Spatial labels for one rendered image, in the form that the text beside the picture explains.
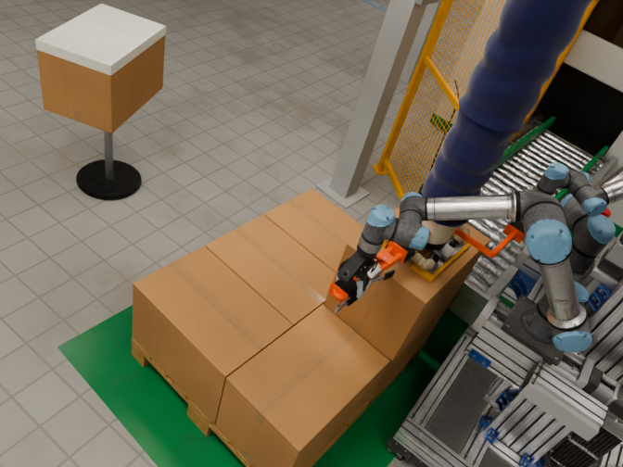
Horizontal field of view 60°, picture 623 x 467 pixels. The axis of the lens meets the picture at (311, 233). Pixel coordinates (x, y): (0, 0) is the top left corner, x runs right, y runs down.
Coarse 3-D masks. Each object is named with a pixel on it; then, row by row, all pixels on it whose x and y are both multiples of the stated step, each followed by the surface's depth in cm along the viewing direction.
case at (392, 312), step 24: (480, 240) 243; (408, 264) 220; (456, 264) 227; (384, 288) 217; (408, 288) 210; (432, 288) 213; (456, 288) 256; (360, 312) 233; (384, 312) 223; (408, 312) 214; (432, 312) 239; (384, 336) 229; (408, 336) 225
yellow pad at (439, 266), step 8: (448, 240) 234; (456, 248) 231; (464, 248) 233; (424, 256) 223; (432, 256) 223; (456, 256) 228; (440, 264) 221; (448, 264) 223; (424, 272) 216; (432, 272) 216; (440, 272) 220; (432, 280) 216
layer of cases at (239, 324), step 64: (192, 256) 250; (256, 256) 259; (320, 256) 269; (192, 320) 224; (256, 320) 232; (320, 320) 240; (192, 384) 232; (256, 384) 210; (320, 384) 216; (384, 384) 269; (256, 448) 217; (320, 448) 233
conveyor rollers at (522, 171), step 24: (528, 144) 410; (552, 144) 423; (504, 168) 380; (528, 168) 387; (576, 168) 402; (600, 168) 409; (480, 192) 349; (504, 192) 358; (480, 264) 296; (504, 264) 298; (480, 288) 281
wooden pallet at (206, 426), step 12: (132, 348) 263; (420, 348) 298; (144, 360) 259; (408, 360) 288; (396, 372) 279; (192, 408) 243; (192, 420) 249; (204, 420) 239; (204, 432) 245; (216, 432) 236; (228, 444) 233; (240, 456) 229
